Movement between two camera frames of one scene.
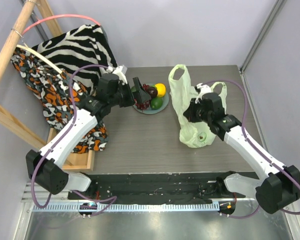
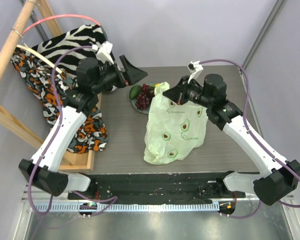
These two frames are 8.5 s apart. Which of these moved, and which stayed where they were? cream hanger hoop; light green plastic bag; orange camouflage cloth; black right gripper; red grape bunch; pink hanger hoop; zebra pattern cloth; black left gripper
Moved: light green plastic bag; black left gripper; black right gripper
Stayed: pink hanger hoop; cream hanger hoop; zebra pattern cloth; orange camouflage cloth; red grape bunch
